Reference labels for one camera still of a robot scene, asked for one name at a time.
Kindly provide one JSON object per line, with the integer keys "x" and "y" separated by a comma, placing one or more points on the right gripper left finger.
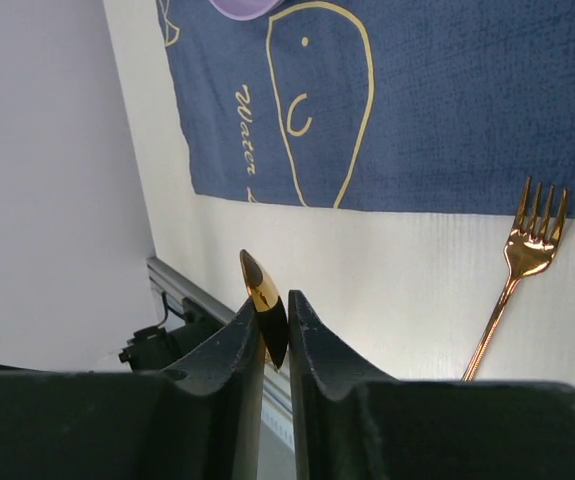
{"x": 199, "y": 418}

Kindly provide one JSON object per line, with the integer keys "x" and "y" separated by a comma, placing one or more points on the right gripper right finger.
{"x": 351, "y": 420}

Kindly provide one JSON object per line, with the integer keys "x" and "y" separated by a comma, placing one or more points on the gold spoon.
{"x": 269, "y": 310}

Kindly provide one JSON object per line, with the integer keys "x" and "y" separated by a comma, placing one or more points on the copper fork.
{"x": 531, "y": 246}

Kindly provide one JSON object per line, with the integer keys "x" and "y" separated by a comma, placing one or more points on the blue cloth placemat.
{"x": 394, "y": 106}

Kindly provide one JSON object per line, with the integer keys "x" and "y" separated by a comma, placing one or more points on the purple plastic plate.
{"x": 245, "y": 10}

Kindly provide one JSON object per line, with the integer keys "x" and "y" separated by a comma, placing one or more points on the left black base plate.
{"x": 177, "y": 334}

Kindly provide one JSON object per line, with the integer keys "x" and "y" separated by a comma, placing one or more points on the aluminium mounting rail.
{"x": 276, "y": 410}

